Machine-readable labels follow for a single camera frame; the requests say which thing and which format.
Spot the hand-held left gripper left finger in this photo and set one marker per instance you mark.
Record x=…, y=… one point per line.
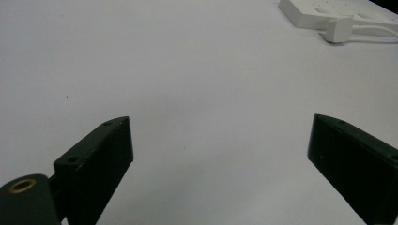
x=94, y=168

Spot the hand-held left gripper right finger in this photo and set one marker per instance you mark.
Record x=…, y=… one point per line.
x=353, y=165

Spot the white plug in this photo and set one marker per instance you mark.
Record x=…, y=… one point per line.
x=339, y=29

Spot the white power strip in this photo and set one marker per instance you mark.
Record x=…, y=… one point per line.
x=316, y=12

